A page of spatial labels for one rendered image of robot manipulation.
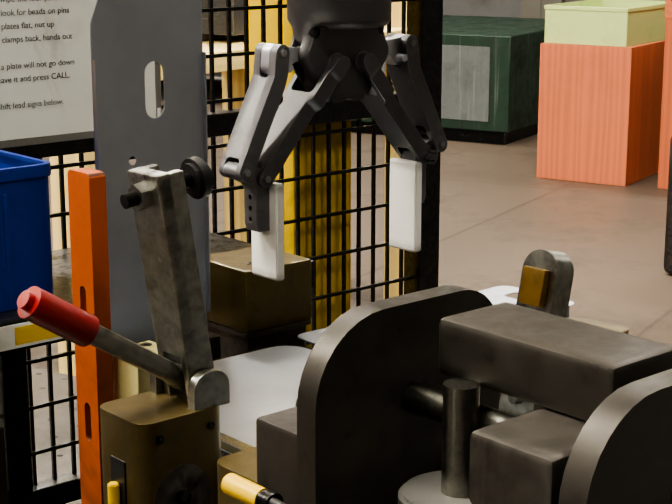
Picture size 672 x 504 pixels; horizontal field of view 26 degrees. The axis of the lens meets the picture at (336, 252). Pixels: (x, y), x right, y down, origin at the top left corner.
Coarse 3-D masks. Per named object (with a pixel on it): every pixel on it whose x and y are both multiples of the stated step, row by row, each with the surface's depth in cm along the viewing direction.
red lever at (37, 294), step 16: (32, 288) 92; (32, 304) 92; (48, 304) 92; (64, 304) 93; (32, 320) 92; (48, 320) 92; (64, 320) 93; (80, 320) 94; (96, 320) 95; (64, 336) 94; (80, 336) 94; (96, 336) 95; (112, 336) 96; (112, 352) 96; (128, 352) 97; (144, 352) 98; (144, 368) 98; (160, 368) 99; (176, 368) 100; (176, 384) 100
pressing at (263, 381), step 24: (216, 360) 127; (240, 360) 127; (264, 360) 127; (288, 360) 127; (240, 384) 121; (264, 384) 121; (288, 384) 121; (240, 408) 115; (264, 408) 115; (288, 408) 115; (240, 432) 110
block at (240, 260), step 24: (216, 264) 137; (240, 264) 136; (288, 264) 137; (216, 288) 138; (240, 288) 135; (264, 288) 135; (288, 288) 137; (216, 312) 138; (240, 312) 135; (264, 312) 136; (288, 312) 138; (240, 336) 136; (264, 336) 137; (288, 336) 139
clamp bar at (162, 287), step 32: (192, 160) 98; (128, 192) 96; (160, 192) 95; (192, 192) 99; (160, 224) 96; (160, 256) 97; (192, 256) 98; (160, 288) 99; (192, 288) 98; (160, 320) 100; (192, 320) 99; (160, 352) 101; (192, 352) 99
